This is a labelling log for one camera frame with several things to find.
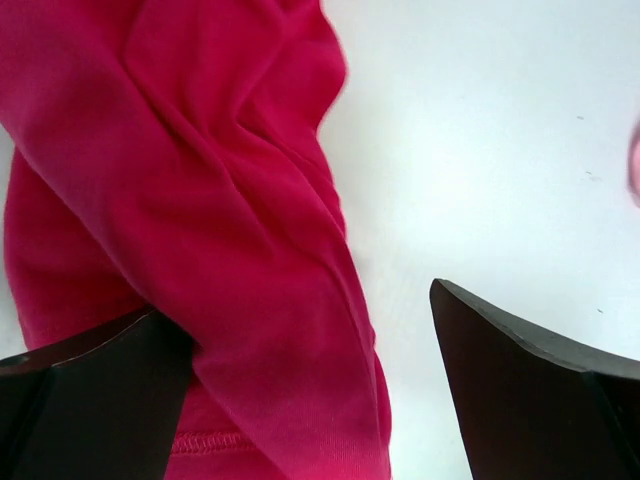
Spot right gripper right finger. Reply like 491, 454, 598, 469
429, 279, 639, 480

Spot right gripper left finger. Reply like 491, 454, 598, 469
1, 308, 193, 480

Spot magenta t shirt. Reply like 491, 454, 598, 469
1, 1, 391, 479

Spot pink t shirt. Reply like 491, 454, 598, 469
627, 121, 640, 206

